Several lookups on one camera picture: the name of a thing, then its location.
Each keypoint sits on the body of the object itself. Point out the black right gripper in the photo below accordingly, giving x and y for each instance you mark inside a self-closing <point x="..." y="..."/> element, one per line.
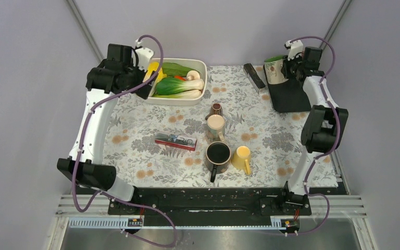
<point x="286" y="64"/>

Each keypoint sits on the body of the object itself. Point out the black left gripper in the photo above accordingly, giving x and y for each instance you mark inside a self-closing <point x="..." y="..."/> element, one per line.
<point x="144" y="91"/>

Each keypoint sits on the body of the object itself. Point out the cream christmas mug green inside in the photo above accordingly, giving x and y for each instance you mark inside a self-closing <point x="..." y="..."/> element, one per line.
<point x="272" y="69"/>

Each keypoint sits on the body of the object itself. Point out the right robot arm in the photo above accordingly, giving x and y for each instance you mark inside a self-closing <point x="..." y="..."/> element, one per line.
<point x="324" y="126"/>

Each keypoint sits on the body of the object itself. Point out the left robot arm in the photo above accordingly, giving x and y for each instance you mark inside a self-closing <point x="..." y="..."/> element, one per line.
<point x="83" y="166"/>

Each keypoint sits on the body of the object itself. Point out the small brown mug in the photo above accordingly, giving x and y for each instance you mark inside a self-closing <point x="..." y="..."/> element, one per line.
<point x="216" y="109"/>

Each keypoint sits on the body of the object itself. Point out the tall floral beige mug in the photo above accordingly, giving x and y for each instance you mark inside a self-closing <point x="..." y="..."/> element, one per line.
<point x="215" y="128"/>

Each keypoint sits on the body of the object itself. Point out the yellow mug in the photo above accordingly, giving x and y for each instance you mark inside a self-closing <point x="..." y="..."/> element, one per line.
<point x="241" y="159"/>

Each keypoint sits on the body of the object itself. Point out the black interior mug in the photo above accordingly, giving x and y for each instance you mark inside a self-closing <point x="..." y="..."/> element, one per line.
<point x="218" y="155"/>

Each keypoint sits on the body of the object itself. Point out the black tray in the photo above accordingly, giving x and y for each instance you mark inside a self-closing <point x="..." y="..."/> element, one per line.
<point x="288" y="97"/>

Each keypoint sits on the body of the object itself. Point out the white napa cabbage toy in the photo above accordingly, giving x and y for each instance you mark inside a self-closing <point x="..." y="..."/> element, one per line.
<point x="152" y="67"/>

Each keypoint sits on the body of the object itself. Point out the black rectangular box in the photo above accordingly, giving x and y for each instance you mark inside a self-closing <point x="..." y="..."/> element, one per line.
<point x="254" y="78"/>

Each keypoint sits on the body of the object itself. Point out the green leaf vegetable toy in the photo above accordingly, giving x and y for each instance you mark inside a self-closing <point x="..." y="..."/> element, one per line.
<point x="174" y="69"/>

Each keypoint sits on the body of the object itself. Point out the green bok choy toy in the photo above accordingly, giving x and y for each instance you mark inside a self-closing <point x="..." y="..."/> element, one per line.
<point x="170" y="86"/>

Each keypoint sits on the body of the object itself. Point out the mushroom toy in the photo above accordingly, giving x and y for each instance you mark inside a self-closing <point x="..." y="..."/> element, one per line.
<point x="193" y="75"/>

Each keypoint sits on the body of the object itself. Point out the green leek stalk toy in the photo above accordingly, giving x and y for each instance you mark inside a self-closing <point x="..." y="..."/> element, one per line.
<point x="191" y="94"/>

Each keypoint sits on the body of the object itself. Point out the white vegetable tray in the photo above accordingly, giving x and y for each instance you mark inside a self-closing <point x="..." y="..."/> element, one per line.
<point x="197" y="65"/>

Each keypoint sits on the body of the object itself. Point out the floral tablecloth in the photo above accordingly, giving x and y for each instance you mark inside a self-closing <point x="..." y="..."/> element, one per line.
<point x="272" y="137"/>

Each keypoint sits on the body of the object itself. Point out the red silver gum box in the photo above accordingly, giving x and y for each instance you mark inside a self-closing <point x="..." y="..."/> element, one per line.
<point x="176" y="141"/>

